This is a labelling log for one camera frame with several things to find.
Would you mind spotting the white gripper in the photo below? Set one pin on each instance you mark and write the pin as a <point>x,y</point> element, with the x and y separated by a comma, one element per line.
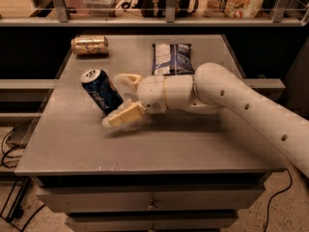
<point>152,91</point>

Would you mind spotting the blue pepsi can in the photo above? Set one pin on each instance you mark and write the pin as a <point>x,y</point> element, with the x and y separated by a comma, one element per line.
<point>101,90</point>

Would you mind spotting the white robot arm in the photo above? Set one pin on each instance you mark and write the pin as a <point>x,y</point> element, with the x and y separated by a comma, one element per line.
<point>208,91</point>

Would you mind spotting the gold soda can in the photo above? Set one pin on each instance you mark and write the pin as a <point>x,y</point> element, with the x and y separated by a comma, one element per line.
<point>89,45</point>

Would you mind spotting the blue white snack bag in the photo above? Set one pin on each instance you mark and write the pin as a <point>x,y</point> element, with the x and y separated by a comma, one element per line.
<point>172,59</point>

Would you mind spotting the grey drawer cabinet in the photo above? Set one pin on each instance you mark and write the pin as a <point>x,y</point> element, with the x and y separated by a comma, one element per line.
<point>70,147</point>

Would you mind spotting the black backpack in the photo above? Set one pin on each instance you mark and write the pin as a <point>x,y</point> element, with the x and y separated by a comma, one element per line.
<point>157,8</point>

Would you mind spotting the grey metal railing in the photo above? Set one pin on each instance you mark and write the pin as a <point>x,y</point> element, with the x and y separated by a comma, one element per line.
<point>72,13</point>

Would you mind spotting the grey side shelf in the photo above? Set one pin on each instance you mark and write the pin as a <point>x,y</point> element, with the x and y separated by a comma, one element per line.
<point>23,99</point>

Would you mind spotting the lower grey drawer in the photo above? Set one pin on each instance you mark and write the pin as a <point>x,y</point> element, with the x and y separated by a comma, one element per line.
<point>151,222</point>

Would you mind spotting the grey drawer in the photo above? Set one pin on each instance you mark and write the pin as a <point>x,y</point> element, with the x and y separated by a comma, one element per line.
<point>142,199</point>
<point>151,222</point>

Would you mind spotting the colourful printed bag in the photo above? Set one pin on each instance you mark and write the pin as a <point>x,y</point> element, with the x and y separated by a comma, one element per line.
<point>232,8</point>

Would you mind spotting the upper grey drawer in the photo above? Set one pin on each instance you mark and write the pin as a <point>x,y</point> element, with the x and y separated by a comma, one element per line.
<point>142,199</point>

